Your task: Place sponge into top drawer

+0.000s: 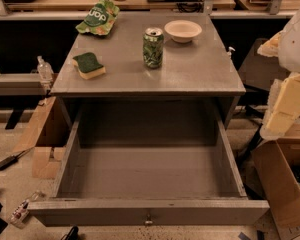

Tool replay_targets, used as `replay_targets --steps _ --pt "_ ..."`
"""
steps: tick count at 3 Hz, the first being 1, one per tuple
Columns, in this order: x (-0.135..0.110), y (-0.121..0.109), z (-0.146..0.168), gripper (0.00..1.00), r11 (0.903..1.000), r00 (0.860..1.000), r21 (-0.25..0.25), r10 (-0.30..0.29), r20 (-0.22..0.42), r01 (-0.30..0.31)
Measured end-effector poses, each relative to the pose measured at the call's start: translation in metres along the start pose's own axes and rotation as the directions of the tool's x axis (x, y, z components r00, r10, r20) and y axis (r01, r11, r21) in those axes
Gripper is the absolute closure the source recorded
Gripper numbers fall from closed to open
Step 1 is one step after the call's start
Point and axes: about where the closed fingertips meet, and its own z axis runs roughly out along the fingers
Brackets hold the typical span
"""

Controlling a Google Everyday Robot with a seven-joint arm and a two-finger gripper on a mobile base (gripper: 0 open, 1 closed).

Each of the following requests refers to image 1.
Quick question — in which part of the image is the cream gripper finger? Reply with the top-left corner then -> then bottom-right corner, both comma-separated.
265,74 -> 300,134
257,32 -> 281,57

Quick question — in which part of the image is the green and yellow sponge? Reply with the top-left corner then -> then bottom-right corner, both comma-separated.
72,52 -> 106,80

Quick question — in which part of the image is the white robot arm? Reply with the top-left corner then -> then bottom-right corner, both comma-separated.
257,9 -> 300,140

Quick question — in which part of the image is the grey cabinet with top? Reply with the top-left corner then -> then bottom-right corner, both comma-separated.
52,12 -> 245,122

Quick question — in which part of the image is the open grey top drawer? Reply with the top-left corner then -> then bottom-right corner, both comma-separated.
30,98 -> 269,226

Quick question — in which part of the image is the metal drawer knob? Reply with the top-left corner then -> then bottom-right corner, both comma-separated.
144,214 -> 153,226

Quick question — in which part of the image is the white pump bottle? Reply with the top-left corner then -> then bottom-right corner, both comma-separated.
227,46 -> 236,59

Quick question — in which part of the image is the cardboard box right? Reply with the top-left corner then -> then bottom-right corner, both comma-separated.
252,138 -> 300,240

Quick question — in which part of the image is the white bowl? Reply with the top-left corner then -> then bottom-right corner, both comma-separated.
164,20 -> 202,43

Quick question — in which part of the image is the green soda can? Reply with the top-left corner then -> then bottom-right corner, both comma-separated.
143,27 -> 164,69

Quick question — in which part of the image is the green chip bag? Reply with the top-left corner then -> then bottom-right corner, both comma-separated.
76,0 -> 120,36

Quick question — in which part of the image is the clear plastic bottle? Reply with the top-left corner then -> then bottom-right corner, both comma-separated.
37,56 -> 53,83

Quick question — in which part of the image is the cardboard pieces left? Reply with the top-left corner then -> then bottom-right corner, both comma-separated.
13,97 -> 69,179

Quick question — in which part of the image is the black power adapter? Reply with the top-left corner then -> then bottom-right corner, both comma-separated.
0,156 -> 18,171

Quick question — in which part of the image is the small bottle on floor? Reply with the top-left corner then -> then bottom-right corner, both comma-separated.
8,191 -> 45,229

